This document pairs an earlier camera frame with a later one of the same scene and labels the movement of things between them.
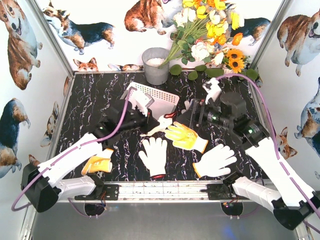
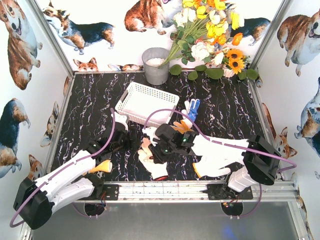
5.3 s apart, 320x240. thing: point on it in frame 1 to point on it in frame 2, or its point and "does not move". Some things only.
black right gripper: (195, 115) to (155, 153)
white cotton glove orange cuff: (213, 162) does not move
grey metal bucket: (152, 58) does not move
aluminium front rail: (164, 191) does not move
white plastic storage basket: (160, 103) does not move
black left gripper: (148, 119) to (132, 137)
